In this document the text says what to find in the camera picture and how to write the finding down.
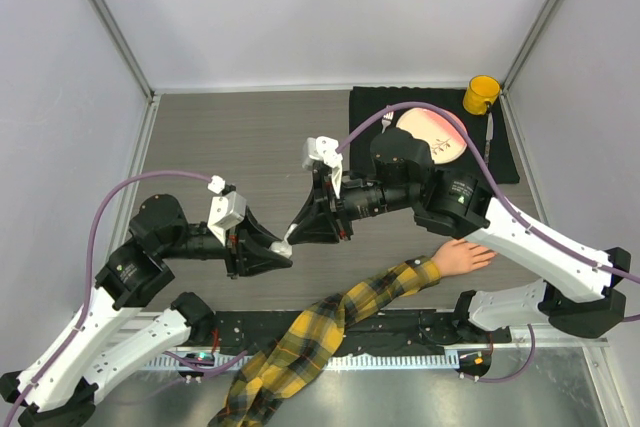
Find silver fork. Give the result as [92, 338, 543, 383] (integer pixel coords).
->
[381, 111, 394, 133]

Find yellow mug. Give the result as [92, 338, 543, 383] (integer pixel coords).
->
[463, 75, 501, 116]

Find white slotted cable duct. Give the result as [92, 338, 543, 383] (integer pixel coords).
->
[144, 351, 461, 373]

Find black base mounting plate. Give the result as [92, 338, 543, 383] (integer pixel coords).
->
[216, 309, 512, 357]

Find knife with mottled handle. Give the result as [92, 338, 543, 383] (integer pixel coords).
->
[483, 111, 494, 165]

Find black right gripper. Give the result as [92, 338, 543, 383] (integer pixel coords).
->
[289, 169, 417, 243]

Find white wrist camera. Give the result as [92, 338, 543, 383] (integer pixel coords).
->
[302, 136, 344, 198]
[206, 176, 247, 245]

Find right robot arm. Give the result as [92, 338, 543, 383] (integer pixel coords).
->
[287, 128, 630, 342]

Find pink and cream plate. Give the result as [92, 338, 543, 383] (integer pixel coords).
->
[396, 108, 467, 165]

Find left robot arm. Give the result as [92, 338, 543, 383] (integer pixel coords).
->
[1, 193, 292, 426]

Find aluminium frame rail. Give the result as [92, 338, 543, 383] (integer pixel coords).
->
[124, 307, 611, 351]

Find yellow plaid shirt sleeve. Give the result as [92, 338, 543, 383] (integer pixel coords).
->
[209, 256, 442, 426]

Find clear nail polish bottle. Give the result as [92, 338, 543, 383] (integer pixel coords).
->
[270, 241, 292, 258]

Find black cloth placemat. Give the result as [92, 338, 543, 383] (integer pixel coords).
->
[349, 86, 520, 184]

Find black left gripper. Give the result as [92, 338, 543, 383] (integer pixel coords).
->
[162, 204, 294, 277]

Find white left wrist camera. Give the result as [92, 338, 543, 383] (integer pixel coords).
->
[206, 176, 247, 245]

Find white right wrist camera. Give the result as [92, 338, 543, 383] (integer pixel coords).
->
[302, 136, 344, 198]

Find mannequin hand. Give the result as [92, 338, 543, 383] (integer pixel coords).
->
[432, 239, 497, 277]

